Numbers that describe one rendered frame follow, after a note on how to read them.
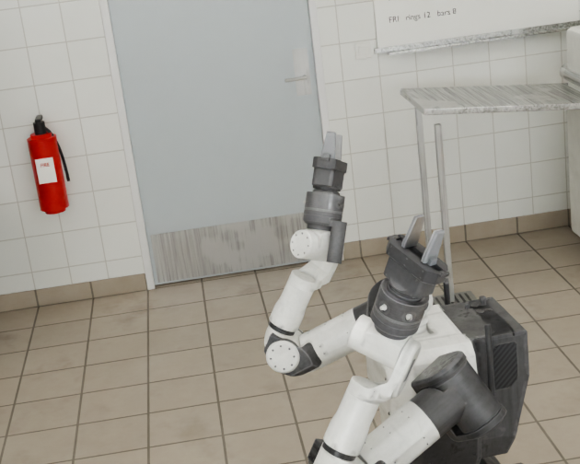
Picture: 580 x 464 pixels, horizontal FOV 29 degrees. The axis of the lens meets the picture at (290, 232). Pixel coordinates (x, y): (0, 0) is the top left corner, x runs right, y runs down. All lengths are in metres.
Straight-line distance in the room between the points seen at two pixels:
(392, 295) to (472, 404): 0.32
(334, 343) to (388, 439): 0.51
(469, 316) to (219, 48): 3.74
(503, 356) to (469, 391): 0.21
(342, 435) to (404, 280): 0.31
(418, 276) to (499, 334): 0.46
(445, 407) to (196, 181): 4.09
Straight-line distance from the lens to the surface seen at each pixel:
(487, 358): 2.27
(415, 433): 2.11
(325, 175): 2.51
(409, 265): 1.90
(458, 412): 2.14
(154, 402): 4.93
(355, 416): 2.02
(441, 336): 2.31
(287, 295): 2.56
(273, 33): 5.95
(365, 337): 1.99
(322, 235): 2.51
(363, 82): 6.03
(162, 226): 6.14
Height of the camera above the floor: 2.15
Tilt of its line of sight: 18 degrees down
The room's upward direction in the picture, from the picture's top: 7 degrees counter-clockwise
